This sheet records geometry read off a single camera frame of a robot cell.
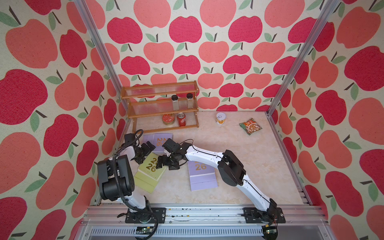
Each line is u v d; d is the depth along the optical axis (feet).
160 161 2.65
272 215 2.09
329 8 2.29
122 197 1.53
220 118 3.65
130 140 2.46
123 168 1.57
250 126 3.55
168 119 3.65
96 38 2.61
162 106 3.82
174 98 3.14
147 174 2.85
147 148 2.83
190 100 3.23
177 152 2.35
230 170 1.88
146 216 2.26
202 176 2.80
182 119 3.43
